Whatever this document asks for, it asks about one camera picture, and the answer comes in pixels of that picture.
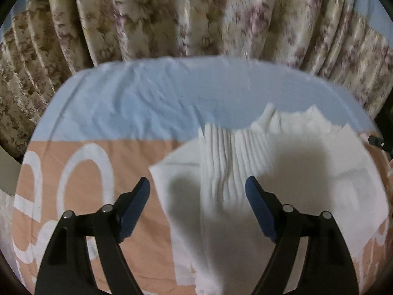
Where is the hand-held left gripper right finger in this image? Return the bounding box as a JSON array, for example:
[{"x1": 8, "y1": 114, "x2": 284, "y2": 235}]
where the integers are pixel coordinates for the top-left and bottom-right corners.
[{"x1": 245, "y1": 176, "x2": 360, "y2": 295}]

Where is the peach and blue printed blanket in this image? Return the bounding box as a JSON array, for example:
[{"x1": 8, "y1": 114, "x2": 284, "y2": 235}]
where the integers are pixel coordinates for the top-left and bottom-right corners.
[{"x1": 11, "y1": 56, "x2": 393, "y2": 295}]

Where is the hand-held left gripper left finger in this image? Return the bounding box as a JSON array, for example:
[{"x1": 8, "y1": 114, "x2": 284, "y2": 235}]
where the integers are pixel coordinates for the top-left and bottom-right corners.
[{"x1": 34, "y1": 177, "x2": 151, "y2": 295}]

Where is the white knit sweater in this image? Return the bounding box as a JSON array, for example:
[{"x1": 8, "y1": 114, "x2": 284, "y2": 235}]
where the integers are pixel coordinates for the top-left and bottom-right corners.
[{"x1": 148, "y1": 102, "x2": 390, "y2": 295}]

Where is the blue floral curtain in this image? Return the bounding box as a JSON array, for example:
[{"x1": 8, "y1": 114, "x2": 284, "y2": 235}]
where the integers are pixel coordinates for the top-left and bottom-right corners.
[{"x1": 0, "y1": 0, "x2": 393, "y2": 166}]

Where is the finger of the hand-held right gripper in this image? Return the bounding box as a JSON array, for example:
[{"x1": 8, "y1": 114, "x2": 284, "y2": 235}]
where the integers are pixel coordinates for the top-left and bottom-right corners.
[{"x1": 368, "y1": 133, "x2": 393, "y2": 157}]

